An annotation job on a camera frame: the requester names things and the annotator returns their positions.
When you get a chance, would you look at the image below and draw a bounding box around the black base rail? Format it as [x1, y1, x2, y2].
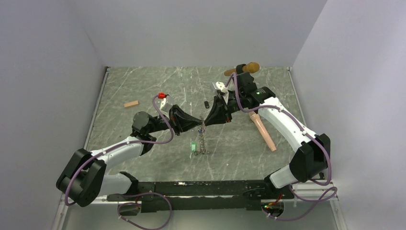
[106, 180, 294, 213]

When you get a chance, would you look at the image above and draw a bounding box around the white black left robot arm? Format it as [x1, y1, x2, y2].
[56, 105, 202, 207]

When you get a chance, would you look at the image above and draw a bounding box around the tan wooden block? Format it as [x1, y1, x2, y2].
[124, 100, 139, 108]

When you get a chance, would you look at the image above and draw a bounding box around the black microphone stand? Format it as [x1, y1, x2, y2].
[237, 72, 255, 92]

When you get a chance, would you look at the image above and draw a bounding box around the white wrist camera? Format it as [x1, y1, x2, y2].
[158, 92, 174, 113]
[211, 81, 229, 97]

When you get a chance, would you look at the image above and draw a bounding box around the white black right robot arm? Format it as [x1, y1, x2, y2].
[204, 72, 331, 199]

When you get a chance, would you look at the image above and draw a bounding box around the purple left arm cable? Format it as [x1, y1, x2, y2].
[64, 95, 174, 230]

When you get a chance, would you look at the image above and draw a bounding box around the black tag key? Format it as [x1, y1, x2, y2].
[204, 100, 213, 109]

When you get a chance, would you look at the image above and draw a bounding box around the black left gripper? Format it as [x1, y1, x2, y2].
[147, 105, 203, 137]

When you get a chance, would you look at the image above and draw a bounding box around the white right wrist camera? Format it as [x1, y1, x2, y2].
[211, 81, 229, 97]

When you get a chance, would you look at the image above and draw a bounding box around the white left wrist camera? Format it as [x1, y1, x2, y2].
[158, 92, 174, 113]

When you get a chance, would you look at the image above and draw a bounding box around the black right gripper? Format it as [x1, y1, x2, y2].
[204, 93, 245, 127]

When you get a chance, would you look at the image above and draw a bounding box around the gold microphone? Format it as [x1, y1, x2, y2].
[224, 62, 260, 76]

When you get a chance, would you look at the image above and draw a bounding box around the green tag key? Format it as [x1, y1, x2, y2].
[191, 142, 198, 155]

